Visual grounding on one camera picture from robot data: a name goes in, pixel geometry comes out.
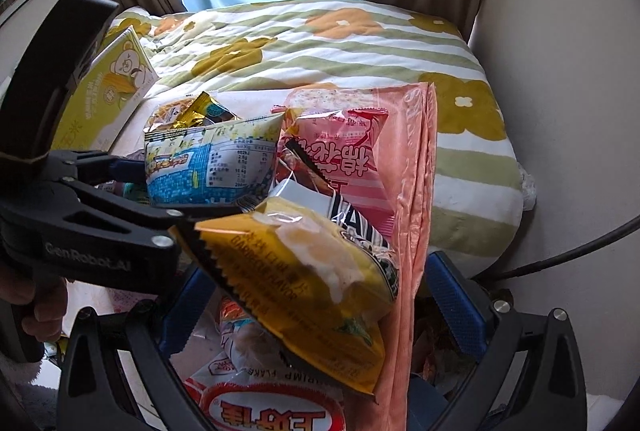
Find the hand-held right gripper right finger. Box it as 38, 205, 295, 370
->
425, 251, 588, 431

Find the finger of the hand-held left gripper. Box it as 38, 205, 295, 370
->
47, 149, 147, 185
65, 182, 252, 258

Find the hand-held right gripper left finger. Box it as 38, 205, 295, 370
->
57, 261, 221, 431

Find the yellow bear print box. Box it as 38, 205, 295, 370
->
50, 25, 162, 153

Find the blue white snack packet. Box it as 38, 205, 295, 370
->
143, 113, 284, 210

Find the pink plastic bag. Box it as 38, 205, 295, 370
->
284, 81, 439, 431

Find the gold chocolate snack packet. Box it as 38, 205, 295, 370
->
145, 91, 242, 133

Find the red white snack packet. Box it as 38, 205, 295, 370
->
182, 296, 352, 431

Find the yellow snack packet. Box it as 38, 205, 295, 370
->
192, 196, 397, 398

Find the pink striped snack packet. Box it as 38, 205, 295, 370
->
277, 106, 397, 238

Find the person's left hand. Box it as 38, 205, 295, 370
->
0, 261, 69, 342

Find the black white snack packet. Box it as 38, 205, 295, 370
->
270, 178, 402, 302

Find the white plastic bag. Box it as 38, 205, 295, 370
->
517, 160, 542, 213

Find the floral striped blanket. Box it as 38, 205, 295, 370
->
90, 0, 532, 283

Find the black cable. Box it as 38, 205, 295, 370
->
475, 215, 640, 283

